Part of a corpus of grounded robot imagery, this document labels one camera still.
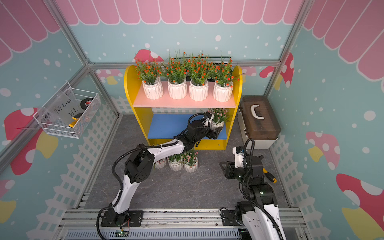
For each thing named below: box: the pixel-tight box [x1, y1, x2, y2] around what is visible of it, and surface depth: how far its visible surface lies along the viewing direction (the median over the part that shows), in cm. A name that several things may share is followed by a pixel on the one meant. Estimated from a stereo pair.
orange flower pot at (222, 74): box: [209, 52, 240, 102], surface depth 67 cm
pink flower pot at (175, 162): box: [166, 154, 184, 171], surface depth 89 cm
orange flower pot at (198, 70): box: [186, 51, 213, 102], surface depth 67 cm
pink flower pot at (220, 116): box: [207, 108, 233, 132], surface depth 82 cm
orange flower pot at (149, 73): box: [135, 60, 165, 100], surface depth 69 cm
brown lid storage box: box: [237, 95, 282, 150], surface depth 94 cm
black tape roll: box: [80, 97, 94, 110], surface depth 81 cm
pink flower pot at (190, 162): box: [182, 149, 199, 173], surface depth 86 cm
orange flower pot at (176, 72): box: [164, 52, 190, 100], surface depth 69 cm
